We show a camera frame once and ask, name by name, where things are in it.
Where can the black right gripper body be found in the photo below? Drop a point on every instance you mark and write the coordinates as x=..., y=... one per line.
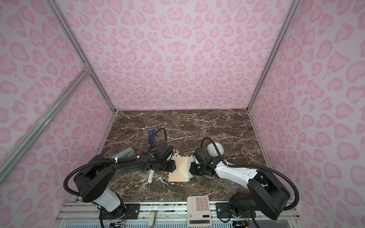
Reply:
x=197, y=169

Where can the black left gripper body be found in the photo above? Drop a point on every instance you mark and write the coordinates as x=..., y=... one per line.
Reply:
x=168, y=165

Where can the peach pink envelope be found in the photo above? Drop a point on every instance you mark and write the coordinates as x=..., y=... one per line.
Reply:
x=180, y=174

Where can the white glue stick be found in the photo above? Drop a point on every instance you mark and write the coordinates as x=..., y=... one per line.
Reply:
x=150, y=176

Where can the white letter paper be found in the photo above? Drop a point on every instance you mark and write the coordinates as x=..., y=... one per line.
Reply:
x=190, y=159

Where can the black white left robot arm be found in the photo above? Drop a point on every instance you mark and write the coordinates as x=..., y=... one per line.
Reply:
x=91, y=180

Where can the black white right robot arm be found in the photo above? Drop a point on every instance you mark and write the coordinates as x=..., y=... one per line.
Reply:
x=265, y=193

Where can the small white alarm clock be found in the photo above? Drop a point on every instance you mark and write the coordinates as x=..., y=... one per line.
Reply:
x=212, y=150

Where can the pink white calculator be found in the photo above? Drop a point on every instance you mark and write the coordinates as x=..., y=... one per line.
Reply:
x=198, y=211

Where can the white clip on rail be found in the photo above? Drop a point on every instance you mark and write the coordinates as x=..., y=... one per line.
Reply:
x=152, y=218

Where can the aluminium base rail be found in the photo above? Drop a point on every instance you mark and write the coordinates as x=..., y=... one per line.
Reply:
x=168, y=215

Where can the diagonal aluminium frame bar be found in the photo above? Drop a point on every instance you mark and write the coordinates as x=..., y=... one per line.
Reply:
x=21, y=148

